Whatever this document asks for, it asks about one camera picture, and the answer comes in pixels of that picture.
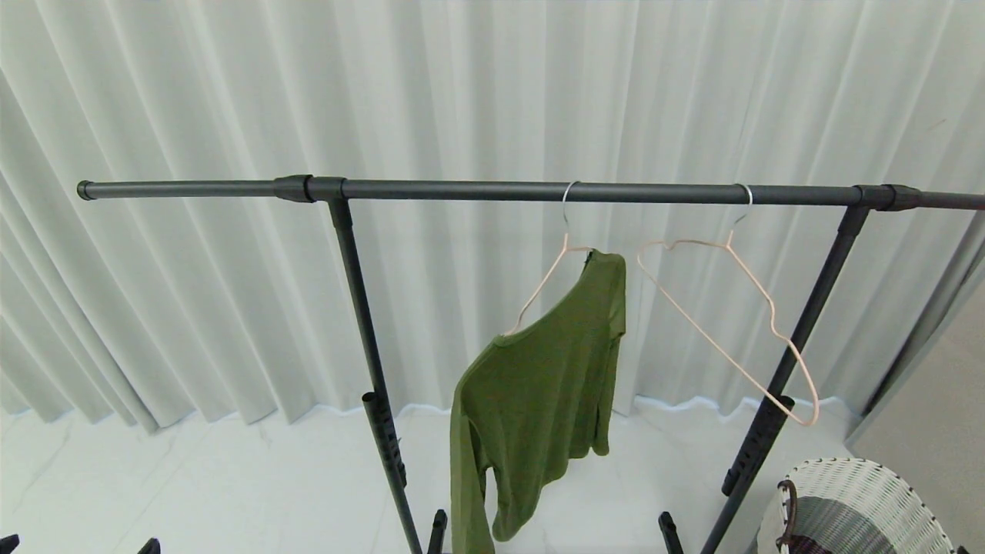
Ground green long-sleeved shirt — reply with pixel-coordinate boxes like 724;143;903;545
450;249;628;554

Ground pink clothes hanger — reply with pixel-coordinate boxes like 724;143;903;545
636;183;821;428
504;182;595;338

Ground black clothes rack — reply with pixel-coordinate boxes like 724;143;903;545
77;175;985;554

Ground white laundry basket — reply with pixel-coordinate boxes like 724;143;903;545
758;458;957;554

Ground white curtain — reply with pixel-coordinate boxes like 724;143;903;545
0;0;985;432

